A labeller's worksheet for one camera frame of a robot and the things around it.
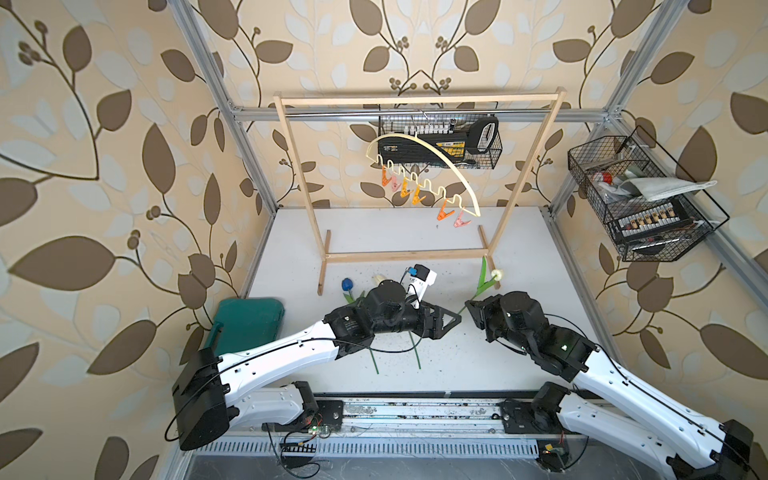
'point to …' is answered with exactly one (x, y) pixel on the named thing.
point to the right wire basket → (599, 168)
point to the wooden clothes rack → (491, 246)
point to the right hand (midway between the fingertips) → (461, 300)
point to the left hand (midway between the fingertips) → (453, 318)
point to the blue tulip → (347, 285)
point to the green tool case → (241, 323)
